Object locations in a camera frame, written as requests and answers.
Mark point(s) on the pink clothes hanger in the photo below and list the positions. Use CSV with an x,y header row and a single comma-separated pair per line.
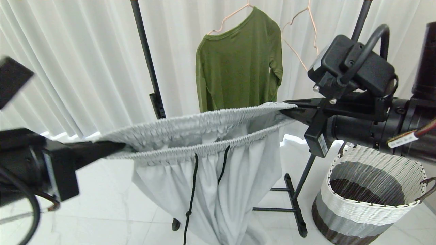
x,y
228,18
314,30

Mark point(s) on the black clothes rack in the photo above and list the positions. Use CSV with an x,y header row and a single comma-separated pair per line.
x,y
146,51

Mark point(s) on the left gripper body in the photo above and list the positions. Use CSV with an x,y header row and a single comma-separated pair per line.
x,y
61,170

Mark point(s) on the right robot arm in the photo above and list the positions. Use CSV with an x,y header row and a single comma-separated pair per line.
x,y
419,119

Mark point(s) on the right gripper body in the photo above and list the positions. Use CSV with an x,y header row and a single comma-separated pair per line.
x,y
357,127

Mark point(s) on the white laundry basket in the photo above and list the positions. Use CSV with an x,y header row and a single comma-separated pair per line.
x,y
368,211

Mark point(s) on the pale grey shorts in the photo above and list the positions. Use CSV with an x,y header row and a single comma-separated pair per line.
x,y
221,190

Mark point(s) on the green printed shirt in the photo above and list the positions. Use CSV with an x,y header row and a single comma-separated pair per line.
x,y
238,68

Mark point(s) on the white curtain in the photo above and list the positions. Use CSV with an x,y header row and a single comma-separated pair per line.
x,y
85,51

